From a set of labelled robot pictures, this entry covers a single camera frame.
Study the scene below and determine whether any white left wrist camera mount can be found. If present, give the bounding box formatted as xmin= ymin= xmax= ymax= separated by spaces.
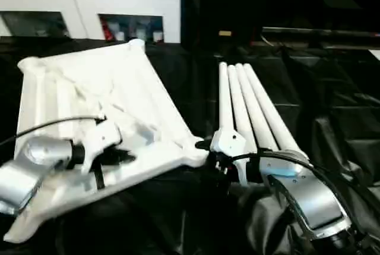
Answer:
xmin=74 ymin=114 xmax=123 ymax=175

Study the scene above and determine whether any black mat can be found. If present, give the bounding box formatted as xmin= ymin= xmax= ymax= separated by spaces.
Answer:
xmin=0 ymin=36 xmax=380 ymax=255

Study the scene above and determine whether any white cabinet with glass doors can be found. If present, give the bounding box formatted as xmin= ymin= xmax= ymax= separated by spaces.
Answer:
xmin=0 ymin=0 xmax=182 ymax=43

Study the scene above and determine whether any long dark bar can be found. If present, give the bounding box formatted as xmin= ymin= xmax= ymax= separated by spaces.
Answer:
xmin=261 ymin=26 xmax=380 ymax=38

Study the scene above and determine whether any white plastic table top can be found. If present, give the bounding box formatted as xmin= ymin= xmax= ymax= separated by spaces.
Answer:
xmin=5 ymin=38 xmax=210 ymax=244

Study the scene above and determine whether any white plastic table leg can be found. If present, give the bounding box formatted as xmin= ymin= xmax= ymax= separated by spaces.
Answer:
xmin=227 ymin=64 xmax=259 ymax=155
xmin=236 ymin=63 xmax=281 ymax=153
xmin=243 ymin=63 xmax=311 ymax=160
xmin=218 ymin=61 xmax=238 ymax=133

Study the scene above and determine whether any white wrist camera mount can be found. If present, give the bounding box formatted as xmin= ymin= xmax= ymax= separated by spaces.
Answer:
xmin=74 ymin=114 xmax=123 ymax=175
xmin=208 ymin=127 xmax=254 ymax=185

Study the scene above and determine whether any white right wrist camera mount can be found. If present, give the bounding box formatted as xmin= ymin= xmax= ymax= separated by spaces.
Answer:
xmin=208 ymin=127 xmax=254 ymax=185

